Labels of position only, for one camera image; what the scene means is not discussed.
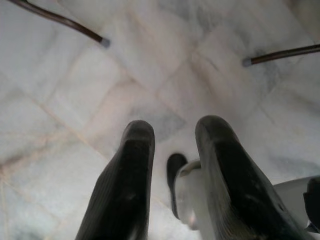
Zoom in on white robot leg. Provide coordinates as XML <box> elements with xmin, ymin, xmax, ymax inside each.
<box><xmin>272</xmin><ymin>175</ymin><xmax>320</xmax><ymax>235</ymax></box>

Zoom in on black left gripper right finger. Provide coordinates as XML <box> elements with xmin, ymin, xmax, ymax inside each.
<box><xmin>194</xmin><ymin>114</ymin><xmax>305</xmax><ymax>240</ymax></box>

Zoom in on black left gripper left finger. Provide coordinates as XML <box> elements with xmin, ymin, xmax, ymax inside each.
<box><xmin>74</xmin><ymin>119</ymin><xmax>156</xmax><ymax>240</ymax></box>

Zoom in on dark brown metal chair leg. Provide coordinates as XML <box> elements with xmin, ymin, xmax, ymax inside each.
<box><xmin>241</xmin><ymin>43</ymin><xmax>320</xmax><ymax>68</ymax></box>
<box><xmin>6</xmin><ymin>0</ymin><xmax>111</xmax><ymax>48</ymax></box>

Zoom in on robot foot black sole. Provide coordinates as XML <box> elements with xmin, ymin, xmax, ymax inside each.
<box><xmin>166</xmin><ymin>152</ymin><xmax>208</xmax><ymax>230</ymax></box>

